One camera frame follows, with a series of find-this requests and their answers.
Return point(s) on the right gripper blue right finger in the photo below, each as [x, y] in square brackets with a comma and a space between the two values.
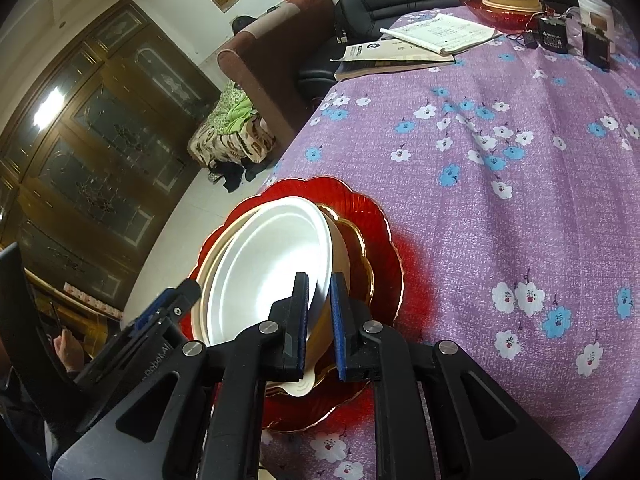
[355, 334]

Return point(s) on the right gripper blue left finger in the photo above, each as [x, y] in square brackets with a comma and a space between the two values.
[287, 346]

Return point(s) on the beige plastic bowl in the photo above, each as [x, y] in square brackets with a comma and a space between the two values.
[253, 264]

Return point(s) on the large white foam bowl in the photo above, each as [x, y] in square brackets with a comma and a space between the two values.
[258, 267]

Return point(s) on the red plate with gold print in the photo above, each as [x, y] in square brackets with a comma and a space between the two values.
[331, 397]

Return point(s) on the red plate with sticker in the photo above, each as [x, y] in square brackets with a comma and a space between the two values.
[349, 256]

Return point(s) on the seated person in jeans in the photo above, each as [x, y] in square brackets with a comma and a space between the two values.
[18, 411]

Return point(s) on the green patterned blanket pile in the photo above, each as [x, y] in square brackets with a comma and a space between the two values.
[233, 131]

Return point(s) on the purple floral tablecloth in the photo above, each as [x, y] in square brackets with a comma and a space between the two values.
[510, 181]

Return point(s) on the brown armchair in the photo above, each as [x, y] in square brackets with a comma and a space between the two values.
[264, 59]

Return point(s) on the dark wooden cabinet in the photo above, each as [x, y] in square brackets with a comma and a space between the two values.
[95, 157]

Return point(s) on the beige magazine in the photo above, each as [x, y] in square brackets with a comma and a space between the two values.
[384, 57]

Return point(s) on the open white booklet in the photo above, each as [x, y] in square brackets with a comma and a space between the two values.
[444, 34]

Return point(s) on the red tray under stack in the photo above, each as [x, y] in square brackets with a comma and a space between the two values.
[503, 20]

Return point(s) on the black battery charger left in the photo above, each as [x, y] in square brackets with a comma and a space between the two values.
[552, 34]

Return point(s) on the black battery charger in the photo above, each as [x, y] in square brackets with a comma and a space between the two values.
[596, 47]
[552, 34]

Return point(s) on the black battery charger right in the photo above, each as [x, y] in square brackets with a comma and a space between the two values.
[596, 47]

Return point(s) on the white plastic jar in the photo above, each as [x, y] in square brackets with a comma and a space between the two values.
[599, 14]

